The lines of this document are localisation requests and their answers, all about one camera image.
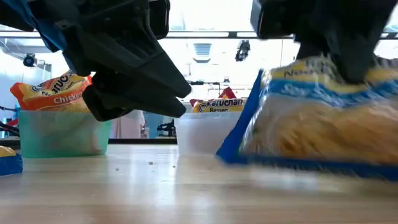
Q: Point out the round black camera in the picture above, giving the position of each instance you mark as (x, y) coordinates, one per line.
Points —
(30, 60)

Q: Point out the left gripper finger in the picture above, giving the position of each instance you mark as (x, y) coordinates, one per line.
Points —
(124, 99)
(140, 56)

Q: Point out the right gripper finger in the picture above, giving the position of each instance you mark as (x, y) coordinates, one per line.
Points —
(354, 59)
(314, 49)

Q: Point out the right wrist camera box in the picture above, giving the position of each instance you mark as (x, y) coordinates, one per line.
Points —
(273, 18)

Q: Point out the pale pink cloth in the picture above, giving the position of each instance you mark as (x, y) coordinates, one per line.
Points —
(127, 124)

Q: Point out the ceiling air vent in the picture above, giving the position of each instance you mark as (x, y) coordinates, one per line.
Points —
(202, 51)

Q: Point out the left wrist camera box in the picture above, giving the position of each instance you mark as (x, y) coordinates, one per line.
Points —
(160, 18)

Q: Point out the black hanging camera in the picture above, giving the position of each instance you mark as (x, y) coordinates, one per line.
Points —
(242, 51)

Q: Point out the green plastic container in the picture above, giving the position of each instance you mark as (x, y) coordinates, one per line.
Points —
(62, 137)

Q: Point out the red Maruchan beef noodle pack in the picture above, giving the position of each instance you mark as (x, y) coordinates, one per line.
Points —
(217, 105)

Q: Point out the blue Maruchan noodle pack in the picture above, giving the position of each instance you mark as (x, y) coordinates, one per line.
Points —
(311, 130)
(9, 161)

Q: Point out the orange Maruchan chicken noodle pack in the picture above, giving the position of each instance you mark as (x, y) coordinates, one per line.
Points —
(46, 93)

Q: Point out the black aluminium table frame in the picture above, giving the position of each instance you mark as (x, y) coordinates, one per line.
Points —
(140, 141)

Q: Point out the clear plastic container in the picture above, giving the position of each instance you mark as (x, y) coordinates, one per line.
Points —
(202, 133)

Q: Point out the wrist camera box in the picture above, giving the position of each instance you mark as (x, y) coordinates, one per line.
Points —
(160, 18)
(273, 18)

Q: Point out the blue fabric item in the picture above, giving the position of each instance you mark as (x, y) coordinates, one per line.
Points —
(46, 31)

